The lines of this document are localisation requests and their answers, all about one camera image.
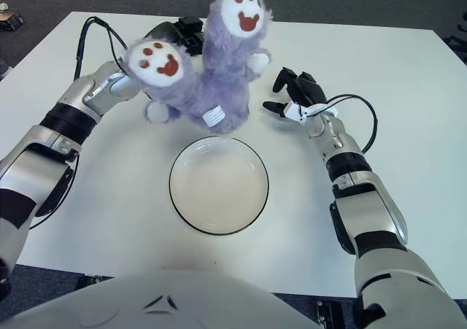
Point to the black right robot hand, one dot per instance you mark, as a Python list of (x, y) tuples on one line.
[(310, 92)]

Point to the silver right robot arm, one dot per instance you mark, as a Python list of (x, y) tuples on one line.
[(372, 216)]

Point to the white crumpled cloth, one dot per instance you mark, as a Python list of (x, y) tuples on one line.
[(3, 6)]

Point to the white plate with black rim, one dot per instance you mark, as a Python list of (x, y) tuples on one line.
[(219, 190)]

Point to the grey robot torso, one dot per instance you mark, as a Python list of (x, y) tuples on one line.
[(164, 307)]

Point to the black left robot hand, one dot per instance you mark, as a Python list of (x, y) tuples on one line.
[(189, 33)]

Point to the metal table bracket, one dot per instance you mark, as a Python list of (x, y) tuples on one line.
[(91, 279), (328, 314)]

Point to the black and brown box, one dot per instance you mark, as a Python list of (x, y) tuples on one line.
[(11, 20)]

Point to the black chair base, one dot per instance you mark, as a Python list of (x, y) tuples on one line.
[(456, 41)]

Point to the purple plush bunny doll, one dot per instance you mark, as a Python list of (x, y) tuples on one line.
[(219, 88)]

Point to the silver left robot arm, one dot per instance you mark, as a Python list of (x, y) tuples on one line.
[(54, 135)]

